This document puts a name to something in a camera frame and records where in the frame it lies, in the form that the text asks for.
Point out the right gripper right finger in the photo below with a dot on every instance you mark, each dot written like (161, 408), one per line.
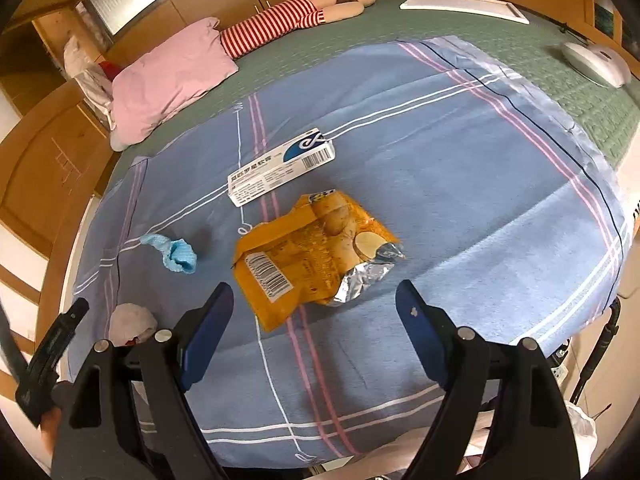
(530, 436)

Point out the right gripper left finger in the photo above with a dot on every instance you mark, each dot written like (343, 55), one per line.
(128, 417)

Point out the white plastic trash bag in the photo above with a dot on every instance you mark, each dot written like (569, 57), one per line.
(397, 455)

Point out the blue cloth rag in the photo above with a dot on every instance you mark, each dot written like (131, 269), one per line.
(177, 255)

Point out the yellow snack bag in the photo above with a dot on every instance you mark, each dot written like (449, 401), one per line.
(327, 250)

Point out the white toothpaste box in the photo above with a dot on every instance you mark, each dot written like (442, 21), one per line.
(279, 166)

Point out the person hand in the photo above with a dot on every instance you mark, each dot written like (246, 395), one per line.
(50, 421)

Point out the blue striped blanket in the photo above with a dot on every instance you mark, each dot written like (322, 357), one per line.
(510, 218)

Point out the green bed mattress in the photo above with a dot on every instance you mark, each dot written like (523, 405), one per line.
(610, 117)

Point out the pink pillow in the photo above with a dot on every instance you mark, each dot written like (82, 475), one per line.
(167, 79)

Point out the white massager device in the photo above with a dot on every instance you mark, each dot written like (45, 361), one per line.
(598, 63)

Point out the white flat board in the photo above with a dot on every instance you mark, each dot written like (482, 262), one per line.
(492, 8)

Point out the striped plush doll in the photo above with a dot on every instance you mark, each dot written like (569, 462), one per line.
(285, 17)

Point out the wooden bunk bed frame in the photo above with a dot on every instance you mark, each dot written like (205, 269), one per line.
(57, 157)

